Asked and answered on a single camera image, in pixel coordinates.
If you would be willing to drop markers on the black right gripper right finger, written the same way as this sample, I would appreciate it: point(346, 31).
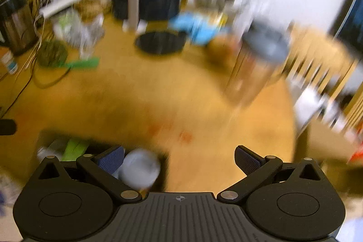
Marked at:
point(259, 172)

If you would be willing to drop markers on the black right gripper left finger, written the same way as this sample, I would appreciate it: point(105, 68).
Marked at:
point(99, 170)

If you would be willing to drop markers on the black tape roll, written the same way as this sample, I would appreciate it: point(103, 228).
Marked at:
point(140, 169)

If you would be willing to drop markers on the green cream tube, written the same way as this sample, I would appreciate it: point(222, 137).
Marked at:
point(74, 149)

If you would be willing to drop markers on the wooden chair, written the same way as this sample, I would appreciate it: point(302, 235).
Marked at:
point(317, 69)

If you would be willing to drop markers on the green net bag of limes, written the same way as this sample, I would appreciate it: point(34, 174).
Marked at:
point(54, 54)

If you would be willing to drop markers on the clear shaker bottle grey lid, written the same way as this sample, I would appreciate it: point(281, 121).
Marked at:
point(264, 48)

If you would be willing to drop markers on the clear bag of seeds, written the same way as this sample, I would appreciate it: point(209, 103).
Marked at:
point(68, 27)

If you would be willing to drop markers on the black kettle base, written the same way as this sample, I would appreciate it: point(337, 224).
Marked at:
point(161, 42)

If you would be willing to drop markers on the blue wet wipes pack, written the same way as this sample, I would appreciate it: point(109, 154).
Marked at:
point(200, 28)

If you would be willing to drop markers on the black electric kettle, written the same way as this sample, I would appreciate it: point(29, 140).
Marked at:
point(17, 26)

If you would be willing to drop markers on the monitor screen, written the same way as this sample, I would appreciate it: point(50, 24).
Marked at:
point(347, 27)

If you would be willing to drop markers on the white power strip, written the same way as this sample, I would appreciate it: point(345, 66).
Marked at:
point(56, 7)

